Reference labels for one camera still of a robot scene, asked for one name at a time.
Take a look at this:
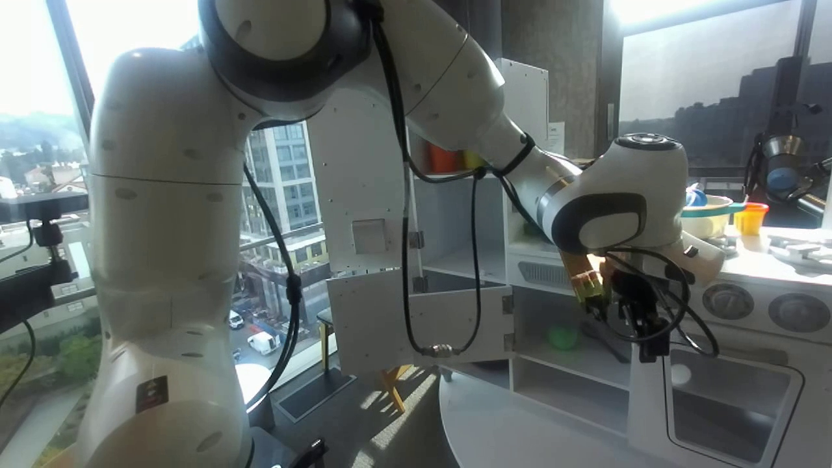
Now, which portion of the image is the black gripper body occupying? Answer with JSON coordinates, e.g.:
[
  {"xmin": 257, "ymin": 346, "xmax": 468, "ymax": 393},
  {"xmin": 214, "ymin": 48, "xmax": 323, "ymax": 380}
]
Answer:
[{"xmin": 611, "ymin": 271, "xmax": 665, "ymax": 336}]

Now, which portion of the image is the white cabinet door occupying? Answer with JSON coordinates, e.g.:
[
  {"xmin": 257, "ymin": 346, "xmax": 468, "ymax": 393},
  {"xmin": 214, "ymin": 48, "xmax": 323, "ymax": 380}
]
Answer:
[{"xmin": 310, "ymin": 91, "xmax": 403, "ymax": 272}]

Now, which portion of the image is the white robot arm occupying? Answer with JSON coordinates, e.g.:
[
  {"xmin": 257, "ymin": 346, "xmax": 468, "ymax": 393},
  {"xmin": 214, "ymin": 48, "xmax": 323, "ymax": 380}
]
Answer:
[{"xmin": 74, "ymin": 0, "xmax": 722, "ymax": 468}]

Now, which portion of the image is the white toy kitchen cabinet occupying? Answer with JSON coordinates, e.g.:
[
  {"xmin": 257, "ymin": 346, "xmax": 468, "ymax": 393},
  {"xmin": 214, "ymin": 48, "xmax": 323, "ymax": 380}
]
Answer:
[{"xmin": 407, "ymin": 57, "xmax": 832, "ymax": 468}]

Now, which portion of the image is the white bowl with green rim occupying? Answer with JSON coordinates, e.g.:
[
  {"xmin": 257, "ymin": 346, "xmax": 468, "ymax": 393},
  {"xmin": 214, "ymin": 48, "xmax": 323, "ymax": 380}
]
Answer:
[{"xmin": 682, "ymin": 193, "xmax": 743, "ymax": 242}]

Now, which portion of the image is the small orange cup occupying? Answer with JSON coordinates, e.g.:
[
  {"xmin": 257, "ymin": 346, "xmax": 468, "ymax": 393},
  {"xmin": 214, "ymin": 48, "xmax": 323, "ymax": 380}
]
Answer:
[{"xmin": 733, "ymin": 203, "xmax": 771, "ymax": 235}]

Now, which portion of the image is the round white table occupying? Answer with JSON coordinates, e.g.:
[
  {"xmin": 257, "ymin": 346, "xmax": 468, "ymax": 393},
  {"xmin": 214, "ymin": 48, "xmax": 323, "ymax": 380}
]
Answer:
[{"xmin": 438, "ymin": 365, "xmax": 660, "ymax": 468}]

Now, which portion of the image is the wooden folding chair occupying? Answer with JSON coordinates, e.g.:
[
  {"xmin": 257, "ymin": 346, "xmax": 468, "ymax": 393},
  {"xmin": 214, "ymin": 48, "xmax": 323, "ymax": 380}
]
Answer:
[{"xmin": 314, "ymin": 311, "xmax": 418, "ymax": 412}]

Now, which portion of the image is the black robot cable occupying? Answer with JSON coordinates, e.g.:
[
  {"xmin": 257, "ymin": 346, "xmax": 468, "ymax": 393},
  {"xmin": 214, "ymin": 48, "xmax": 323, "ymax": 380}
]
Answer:
[{"xmin": 368, "ymin": 0, "xmax": 535, "ymax": 359}]

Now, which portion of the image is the black camera stand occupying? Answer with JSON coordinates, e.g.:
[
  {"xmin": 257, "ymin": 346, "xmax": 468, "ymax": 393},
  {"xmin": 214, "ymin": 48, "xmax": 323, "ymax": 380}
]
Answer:
[{"xmin": 0, "ymin": 193, "xmax": 88, "ymax": 332}]

